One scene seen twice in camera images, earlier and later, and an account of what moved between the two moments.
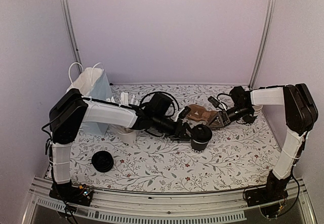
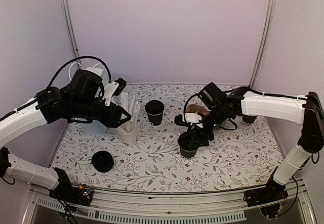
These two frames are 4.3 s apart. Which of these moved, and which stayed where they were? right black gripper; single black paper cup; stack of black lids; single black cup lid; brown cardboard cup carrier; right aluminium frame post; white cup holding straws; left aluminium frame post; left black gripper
Moved: single black paper cup; left black gripper; single black cup lid; right black gripper
Stayed: brown cardboard cup carrier; left aluminium frame post; right aluminium frame post; white cup holding straws; stack of black lids
